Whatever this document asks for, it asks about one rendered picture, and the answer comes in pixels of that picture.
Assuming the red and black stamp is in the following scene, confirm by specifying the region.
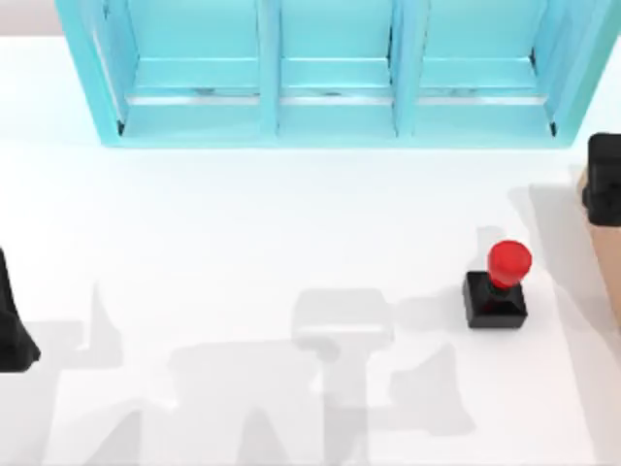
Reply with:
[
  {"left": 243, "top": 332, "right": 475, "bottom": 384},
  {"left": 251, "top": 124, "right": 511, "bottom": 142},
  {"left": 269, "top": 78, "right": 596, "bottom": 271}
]
[{"left": 462, "top": 239, "right": 534, "bottom": 330}]

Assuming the black stapler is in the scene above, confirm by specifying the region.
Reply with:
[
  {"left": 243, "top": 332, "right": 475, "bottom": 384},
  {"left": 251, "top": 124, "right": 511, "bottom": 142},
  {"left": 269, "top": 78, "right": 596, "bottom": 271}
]
[{"left": 581, "top": 132, "right": 621, "bottom": 226}]

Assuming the light blue rack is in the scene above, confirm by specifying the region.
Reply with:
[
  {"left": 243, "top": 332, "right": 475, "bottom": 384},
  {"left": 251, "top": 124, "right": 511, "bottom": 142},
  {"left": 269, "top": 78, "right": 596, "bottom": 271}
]
[{"left": 53, "top": 0, "right": 621, "bottom": 150}]

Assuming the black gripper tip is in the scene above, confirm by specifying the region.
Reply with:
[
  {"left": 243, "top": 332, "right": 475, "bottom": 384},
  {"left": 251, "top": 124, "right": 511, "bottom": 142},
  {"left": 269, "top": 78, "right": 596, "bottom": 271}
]
[{"left": 0, "top": 248, "right": 42, "bottom": 374}]

